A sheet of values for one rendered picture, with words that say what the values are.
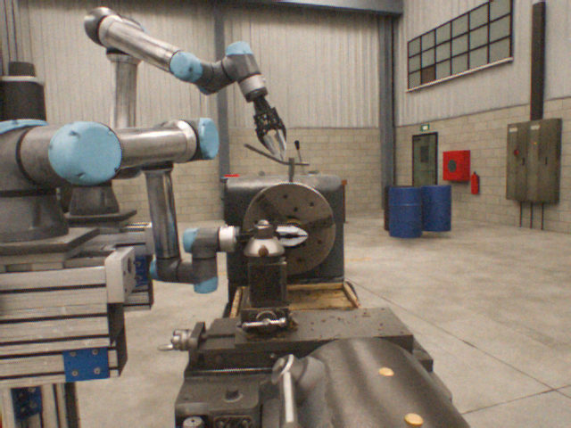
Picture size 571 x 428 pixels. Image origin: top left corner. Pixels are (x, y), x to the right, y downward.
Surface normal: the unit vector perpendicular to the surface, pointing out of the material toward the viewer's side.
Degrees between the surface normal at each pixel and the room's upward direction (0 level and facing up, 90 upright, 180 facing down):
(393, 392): 3
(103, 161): 91
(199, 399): 0
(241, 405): 0
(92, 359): 90
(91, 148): 91
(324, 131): 90
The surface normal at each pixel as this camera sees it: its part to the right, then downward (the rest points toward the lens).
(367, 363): -0.09, -0.99
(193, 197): 0.31, 0.10
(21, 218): 0.39, -0.22
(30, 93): 0.81, 0.04
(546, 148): -0.95, 0.06
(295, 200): 0.05, 0.11
